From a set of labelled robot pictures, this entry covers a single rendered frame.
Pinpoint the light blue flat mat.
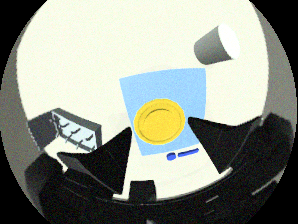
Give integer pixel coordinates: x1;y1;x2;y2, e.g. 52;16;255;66
120;68;206;156

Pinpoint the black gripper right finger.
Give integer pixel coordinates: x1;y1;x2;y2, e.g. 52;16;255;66
188;116;262;173

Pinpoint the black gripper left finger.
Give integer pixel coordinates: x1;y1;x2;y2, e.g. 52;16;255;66
56;127;132;194

